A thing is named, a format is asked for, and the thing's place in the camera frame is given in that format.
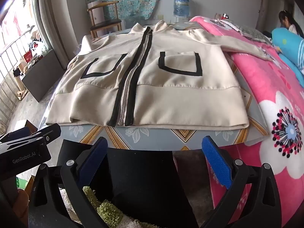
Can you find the small red object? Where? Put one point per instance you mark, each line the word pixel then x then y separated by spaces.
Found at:
pixel 225 16

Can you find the white water dispenser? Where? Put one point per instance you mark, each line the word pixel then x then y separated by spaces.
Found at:
pixel 179 19

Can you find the person's black pants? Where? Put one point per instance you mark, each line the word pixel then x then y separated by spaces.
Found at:
pixel 142 182

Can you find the grey towel white fringe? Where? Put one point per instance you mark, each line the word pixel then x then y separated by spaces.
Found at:
pixel 251 32

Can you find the metal balcony railing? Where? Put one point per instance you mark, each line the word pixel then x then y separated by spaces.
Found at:
pixel 4 92

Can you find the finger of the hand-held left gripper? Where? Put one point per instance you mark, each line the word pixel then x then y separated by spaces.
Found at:
pixel 16 133
pixel 48 133

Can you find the wooden chair dark seat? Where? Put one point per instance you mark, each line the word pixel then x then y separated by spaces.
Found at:
pixel 106 25

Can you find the person's fluffy white green garment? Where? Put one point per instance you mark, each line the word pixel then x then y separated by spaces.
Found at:
pixel 106 209

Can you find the white box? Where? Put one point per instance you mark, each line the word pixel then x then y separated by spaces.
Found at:
pixel 96 14

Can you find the teal floral hanging cloth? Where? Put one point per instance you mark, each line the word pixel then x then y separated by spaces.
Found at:
pixel 133 0

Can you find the blue water dispenser bottle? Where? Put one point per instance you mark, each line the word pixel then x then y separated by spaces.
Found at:
pixel 181 4

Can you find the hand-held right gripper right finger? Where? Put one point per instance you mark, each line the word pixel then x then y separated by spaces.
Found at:
pixel 216 161

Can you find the grey curtain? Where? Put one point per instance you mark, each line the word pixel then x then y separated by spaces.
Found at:
pixel 51 16

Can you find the pink floral blanket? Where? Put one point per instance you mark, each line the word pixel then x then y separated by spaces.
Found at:
pixel 261 87

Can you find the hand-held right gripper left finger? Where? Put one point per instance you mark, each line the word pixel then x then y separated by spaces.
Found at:
pixel 95 158

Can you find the wooden door frame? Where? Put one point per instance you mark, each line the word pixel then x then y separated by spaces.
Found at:
pixel 261 4

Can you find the beige zip jacket black trim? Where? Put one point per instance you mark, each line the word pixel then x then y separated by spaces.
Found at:
pixel 178 99

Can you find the blue fruit patterned tablecloth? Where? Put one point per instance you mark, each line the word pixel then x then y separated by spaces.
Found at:
pixel 154 136

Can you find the pile of clothes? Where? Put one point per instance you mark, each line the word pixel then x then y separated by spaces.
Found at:
pixel 33 52

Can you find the blue plush pillow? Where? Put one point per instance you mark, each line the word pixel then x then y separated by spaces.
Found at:
pixel 289 45

